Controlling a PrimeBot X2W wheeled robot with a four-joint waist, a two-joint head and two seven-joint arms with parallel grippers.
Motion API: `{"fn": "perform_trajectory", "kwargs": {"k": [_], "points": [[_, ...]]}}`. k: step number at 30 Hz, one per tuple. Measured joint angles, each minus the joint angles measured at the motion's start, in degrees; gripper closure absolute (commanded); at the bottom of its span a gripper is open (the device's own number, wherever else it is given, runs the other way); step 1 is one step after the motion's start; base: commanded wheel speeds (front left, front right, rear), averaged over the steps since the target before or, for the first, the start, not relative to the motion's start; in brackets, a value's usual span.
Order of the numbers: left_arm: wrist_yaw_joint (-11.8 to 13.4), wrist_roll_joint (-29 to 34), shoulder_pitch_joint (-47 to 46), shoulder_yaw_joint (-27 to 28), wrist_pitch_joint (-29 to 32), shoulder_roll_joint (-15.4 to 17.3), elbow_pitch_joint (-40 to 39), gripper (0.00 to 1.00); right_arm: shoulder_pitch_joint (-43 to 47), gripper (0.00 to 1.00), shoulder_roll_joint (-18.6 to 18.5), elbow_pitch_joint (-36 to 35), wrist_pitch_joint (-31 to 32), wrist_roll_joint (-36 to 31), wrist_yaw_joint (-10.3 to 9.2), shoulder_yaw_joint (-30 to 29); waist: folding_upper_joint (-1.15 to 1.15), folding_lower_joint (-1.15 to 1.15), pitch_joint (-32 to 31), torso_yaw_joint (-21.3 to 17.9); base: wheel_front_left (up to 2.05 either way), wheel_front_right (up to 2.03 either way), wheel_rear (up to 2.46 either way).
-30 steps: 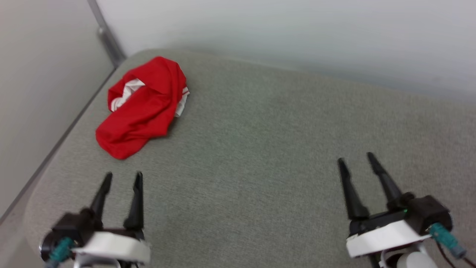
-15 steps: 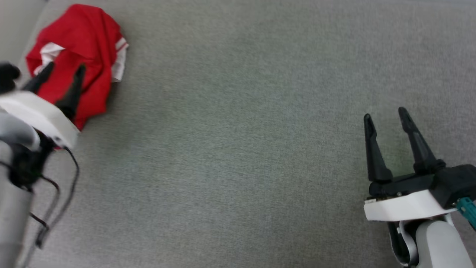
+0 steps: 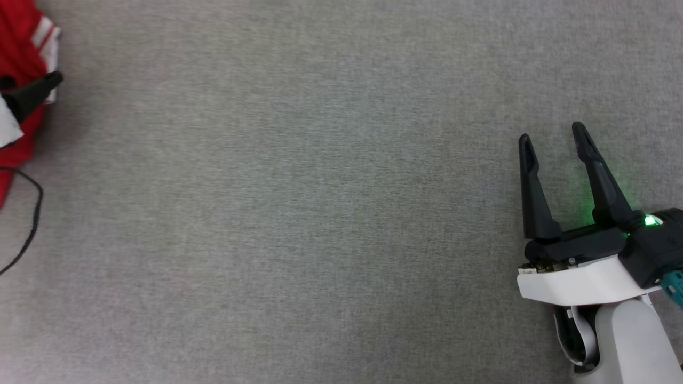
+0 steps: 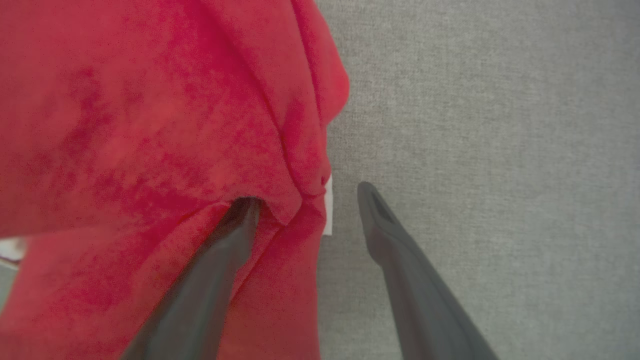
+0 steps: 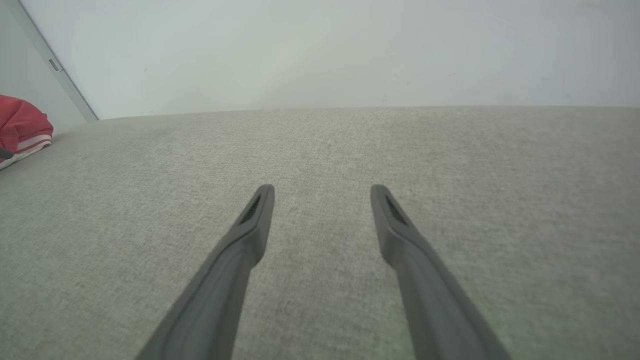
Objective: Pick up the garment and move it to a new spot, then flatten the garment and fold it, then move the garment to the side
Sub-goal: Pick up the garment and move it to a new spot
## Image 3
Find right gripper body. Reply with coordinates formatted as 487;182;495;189
517;226;663;307

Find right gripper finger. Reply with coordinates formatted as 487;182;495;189
519;133;562;240
571;121;641;231

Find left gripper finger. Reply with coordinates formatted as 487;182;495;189
0;71;64;123

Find red basketball jersey white sleeves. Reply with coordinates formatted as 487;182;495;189
0;0;62;210

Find thin black cable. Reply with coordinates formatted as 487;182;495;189
0;166;45;277

